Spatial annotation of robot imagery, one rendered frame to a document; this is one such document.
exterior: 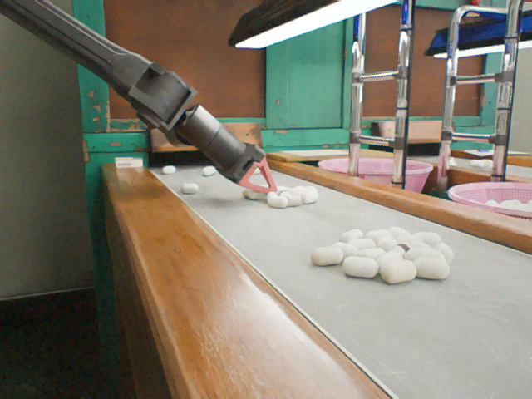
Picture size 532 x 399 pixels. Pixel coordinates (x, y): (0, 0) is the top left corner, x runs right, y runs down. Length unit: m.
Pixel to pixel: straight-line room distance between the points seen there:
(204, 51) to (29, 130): 1.01
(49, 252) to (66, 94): 0.67
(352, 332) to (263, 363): 0.11
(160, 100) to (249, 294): 0.44
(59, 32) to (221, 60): 0.60
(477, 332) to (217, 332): 0.19
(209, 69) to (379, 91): 0.55
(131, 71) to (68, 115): 1.34
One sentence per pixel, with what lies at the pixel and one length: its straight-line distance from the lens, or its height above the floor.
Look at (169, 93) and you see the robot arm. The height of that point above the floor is 0.92.
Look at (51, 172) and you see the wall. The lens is 2.08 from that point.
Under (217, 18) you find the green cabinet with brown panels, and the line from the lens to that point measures 1.30.
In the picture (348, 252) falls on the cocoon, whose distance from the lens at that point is 0.49.
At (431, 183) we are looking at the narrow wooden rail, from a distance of 1.18.
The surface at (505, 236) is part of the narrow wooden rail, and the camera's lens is 0.61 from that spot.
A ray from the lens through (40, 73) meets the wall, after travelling 2.07.
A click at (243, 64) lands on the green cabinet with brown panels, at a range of 1.31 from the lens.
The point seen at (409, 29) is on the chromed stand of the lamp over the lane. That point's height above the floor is 1.03.
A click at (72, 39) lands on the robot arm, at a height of 1.00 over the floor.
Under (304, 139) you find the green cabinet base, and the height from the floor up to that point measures 0.81.
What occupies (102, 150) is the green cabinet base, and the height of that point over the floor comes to 0.80.
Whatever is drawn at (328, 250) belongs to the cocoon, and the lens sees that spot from 0.48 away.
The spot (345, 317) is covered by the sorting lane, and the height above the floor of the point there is 0.74.
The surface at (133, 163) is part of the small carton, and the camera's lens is 1.11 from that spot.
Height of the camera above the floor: 0.90
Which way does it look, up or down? 11 degrees down
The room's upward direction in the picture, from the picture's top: straight up
